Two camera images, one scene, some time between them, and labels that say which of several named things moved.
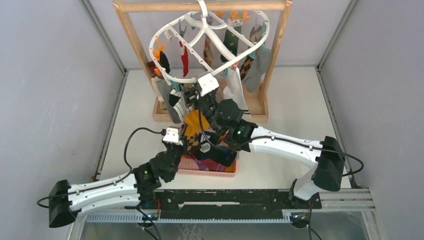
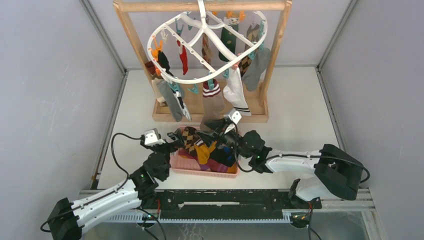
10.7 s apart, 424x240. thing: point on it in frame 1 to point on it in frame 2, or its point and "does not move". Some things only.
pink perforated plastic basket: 187,164 does not move
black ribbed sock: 206,150 does not move
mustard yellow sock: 192,119 to 204,152
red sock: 185,60 does not move
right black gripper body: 208,103 to 228,138
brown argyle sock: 193,145 does not move
